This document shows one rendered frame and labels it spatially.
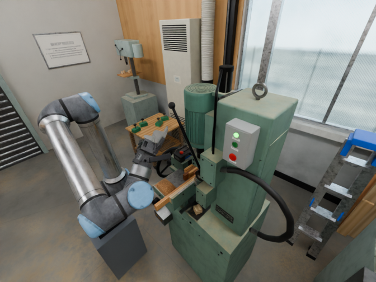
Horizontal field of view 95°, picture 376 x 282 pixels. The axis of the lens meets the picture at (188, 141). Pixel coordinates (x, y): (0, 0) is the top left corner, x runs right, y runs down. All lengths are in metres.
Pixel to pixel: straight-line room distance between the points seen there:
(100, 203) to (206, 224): 0.66
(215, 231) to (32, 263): 1.81
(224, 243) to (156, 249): 1.01
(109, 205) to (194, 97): 0.54
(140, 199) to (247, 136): 0.41
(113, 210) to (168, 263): 1.33
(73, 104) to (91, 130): 0.15
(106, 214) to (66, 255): 1.65
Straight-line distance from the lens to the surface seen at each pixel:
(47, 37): 3.56
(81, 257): 2.18
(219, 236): 1.09
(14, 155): 3.82
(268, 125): 0.61
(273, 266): 2.00
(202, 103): 0.81
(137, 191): 0.63
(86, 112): 1.00
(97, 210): 0.65
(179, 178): 1.20
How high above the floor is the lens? 1.77
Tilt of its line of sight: 35 degrees down
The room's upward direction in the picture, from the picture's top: 3 degrees counter-clockwise
